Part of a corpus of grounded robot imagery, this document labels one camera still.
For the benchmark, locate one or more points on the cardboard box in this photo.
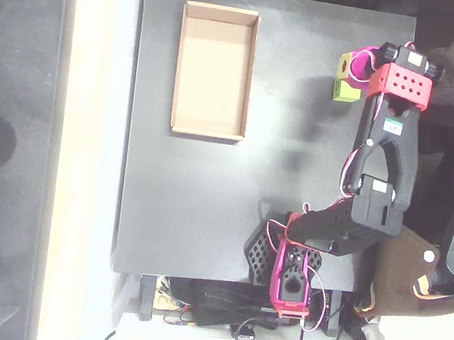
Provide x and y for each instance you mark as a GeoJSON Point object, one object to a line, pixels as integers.
{"type": "Point", "coordinates": [213, 74]}

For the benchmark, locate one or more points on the light wooden piece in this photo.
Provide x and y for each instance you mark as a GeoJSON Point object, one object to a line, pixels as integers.
{"type": "Point", "coordinates": [165, 300]}

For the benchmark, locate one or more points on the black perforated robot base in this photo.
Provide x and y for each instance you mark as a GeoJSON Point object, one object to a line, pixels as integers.
{"type": "Point", "coordinates": [258, 255]}

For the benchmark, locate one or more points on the small black plug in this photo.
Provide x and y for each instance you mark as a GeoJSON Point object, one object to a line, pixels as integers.
{"type": "Point", "coordinates": [245, 333]}

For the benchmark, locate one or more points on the white shelf board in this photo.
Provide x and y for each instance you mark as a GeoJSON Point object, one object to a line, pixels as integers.
{"type": "Point", "coordinates": [175, 334]}

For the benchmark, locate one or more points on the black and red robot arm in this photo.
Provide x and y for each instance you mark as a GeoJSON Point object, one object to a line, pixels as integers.
{"type": "Point", "coordinates": [392, 156]}

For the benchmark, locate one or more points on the black power adapter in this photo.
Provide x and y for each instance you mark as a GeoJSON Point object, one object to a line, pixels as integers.
{"type": "Point", "coordinates": [211, 309]}

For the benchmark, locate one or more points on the lime green cube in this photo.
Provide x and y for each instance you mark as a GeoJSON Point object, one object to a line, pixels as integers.
{"type": "Point", "coordinates": [348, 93]}

